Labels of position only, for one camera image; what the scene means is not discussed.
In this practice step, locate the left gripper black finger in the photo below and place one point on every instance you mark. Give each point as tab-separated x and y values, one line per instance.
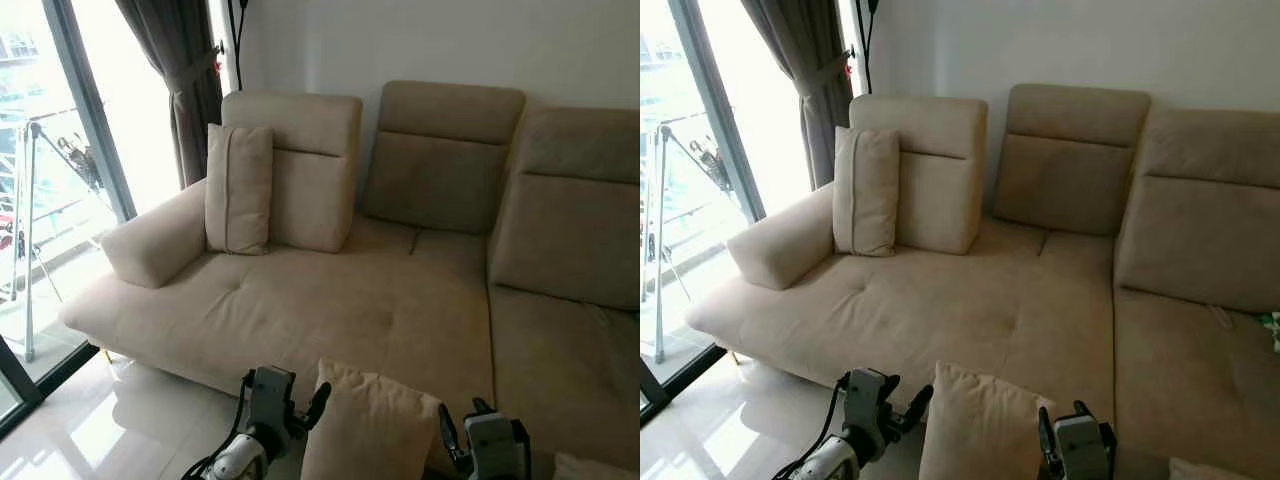
318	405
918	405

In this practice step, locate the large beige square pillow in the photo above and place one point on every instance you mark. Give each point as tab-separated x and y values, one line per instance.
370	430
985	430

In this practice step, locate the beige sectional sofa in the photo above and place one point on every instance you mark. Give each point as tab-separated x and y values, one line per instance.
350	300
980	310

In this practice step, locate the beige sofa armrest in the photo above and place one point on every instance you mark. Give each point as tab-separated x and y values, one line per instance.
155	245
785	248

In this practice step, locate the beige sofa backrest cushion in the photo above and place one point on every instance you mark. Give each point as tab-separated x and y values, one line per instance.
310	190
940	190
1070	170
440	170
1205	225
570	220

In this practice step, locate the narrow beige pillow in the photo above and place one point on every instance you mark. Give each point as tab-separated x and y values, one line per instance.
866	195
238	190

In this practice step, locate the green white patterned cloth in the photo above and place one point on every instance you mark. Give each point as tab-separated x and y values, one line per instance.
1273	332

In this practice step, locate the metal drying rack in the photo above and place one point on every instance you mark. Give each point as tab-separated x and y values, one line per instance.
659	250
29	250

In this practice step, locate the grey curtain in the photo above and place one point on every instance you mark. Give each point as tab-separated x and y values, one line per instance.
180	90
805	80

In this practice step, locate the grey curtain tieback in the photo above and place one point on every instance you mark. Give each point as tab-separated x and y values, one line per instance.
820	75
190	70

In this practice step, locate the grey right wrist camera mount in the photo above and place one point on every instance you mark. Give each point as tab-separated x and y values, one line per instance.
495	445
1080	448

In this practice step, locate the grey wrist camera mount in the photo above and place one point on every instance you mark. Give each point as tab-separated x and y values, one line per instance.
868	395
495	445
268	395
1080	448

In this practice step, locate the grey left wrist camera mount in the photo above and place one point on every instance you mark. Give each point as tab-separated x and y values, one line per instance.
868	395
268	395

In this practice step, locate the dark window frame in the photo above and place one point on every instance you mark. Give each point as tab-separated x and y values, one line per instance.
90	110
715	110

